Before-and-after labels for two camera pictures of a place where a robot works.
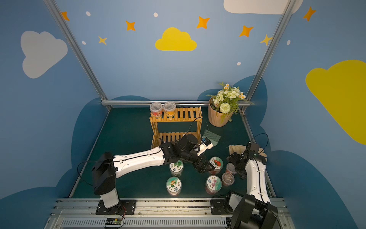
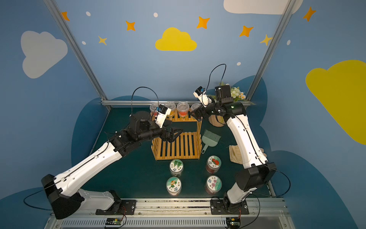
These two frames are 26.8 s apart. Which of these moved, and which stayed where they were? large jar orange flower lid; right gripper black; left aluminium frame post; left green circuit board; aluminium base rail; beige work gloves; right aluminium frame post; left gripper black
Moved: left gripper black; right gripper black
Stayed: right aluminium frame post; beige work gloves; left green circuit board; aluminium base rail; large jar orange flower lid; left aluminium frame post
